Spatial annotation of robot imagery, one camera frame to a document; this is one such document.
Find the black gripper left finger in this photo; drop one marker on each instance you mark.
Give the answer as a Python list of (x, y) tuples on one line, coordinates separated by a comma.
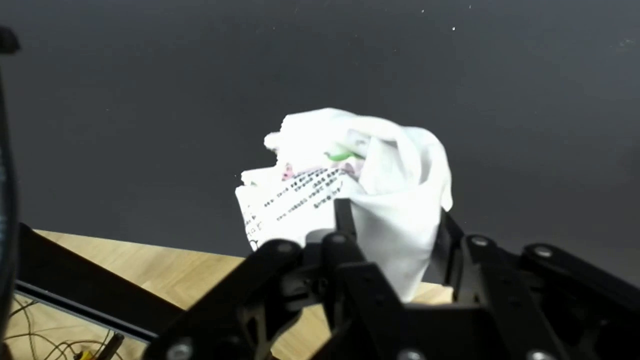
[(307, 300)]

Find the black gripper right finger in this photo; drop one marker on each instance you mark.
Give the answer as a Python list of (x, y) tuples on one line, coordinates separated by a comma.
[(533, 300)]

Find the white towel with printed tag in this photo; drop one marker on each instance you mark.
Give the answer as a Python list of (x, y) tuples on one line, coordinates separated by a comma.
[(393, 201)]

